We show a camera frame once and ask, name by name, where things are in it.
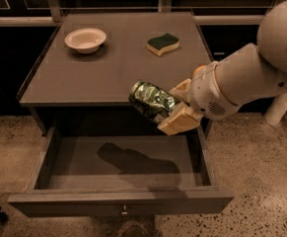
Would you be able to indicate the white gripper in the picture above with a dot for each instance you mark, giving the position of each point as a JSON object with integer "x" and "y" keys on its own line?
{"x": 206, "y": 92}

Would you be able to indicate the green crushed soda can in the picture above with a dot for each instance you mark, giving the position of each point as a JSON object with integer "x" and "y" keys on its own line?
{"x": 152, "y": 102}

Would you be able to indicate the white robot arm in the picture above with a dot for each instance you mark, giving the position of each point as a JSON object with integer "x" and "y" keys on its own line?
{"x": 257, "y": 71}

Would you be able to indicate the open grey top drawer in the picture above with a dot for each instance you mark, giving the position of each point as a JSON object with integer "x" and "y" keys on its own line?
{"x": 97, "y": 175}

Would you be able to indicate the grey cabinet with top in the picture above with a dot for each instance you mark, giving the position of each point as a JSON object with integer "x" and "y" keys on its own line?
{"x": 67, "y": 78}

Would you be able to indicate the metal drawer knob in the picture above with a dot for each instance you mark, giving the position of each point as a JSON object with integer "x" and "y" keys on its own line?
{"x": 124, "y": 211}

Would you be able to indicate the orange fruit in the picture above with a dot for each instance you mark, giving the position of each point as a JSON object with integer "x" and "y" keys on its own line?
{"x": 198, "y": 69}

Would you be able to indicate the green yellow sponge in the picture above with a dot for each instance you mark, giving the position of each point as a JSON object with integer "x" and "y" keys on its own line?
{"x": 162, "y": 44}

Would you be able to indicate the white paper bowl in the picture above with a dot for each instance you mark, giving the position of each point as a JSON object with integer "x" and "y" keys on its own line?
{"x": 85, "y": 40}

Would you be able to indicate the black caster wheel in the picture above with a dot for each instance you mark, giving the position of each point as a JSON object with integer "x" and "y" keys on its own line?
{"x": 3, "y": 216}

